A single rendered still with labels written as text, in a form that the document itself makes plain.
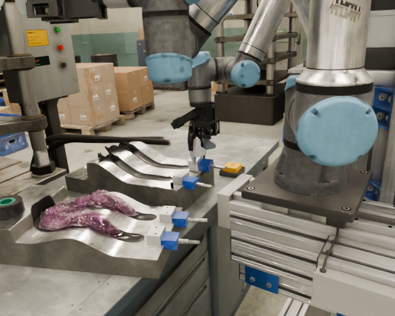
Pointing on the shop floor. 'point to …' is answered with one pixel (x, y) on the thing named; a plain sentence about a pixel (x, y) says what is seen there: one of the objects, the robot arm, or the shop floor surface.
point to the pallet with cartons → (133, 91)
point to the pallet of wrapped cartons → (91, 101)
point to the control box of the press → (42, 69)
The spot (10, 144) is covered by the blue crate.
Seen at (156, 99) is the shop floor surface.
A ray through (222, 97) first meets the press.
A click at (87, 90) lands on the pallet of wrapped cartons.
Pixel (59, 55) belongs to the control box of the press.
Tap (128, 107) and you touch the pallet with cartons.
